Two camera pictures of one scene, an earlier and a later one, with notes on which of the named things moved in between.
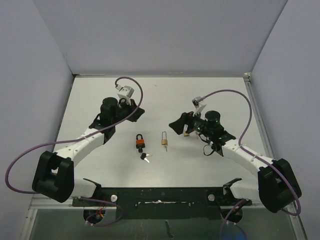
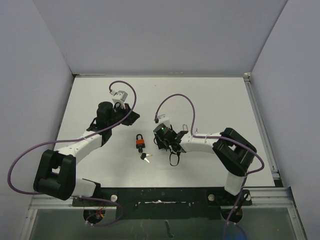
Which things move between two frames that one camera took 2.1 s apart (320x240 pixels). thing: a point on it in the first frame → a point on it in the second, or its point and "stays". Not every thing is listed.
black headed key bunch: (143, 155) stays
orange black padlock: (140, 143) stays
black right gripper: (186, 118) → (162, 145)
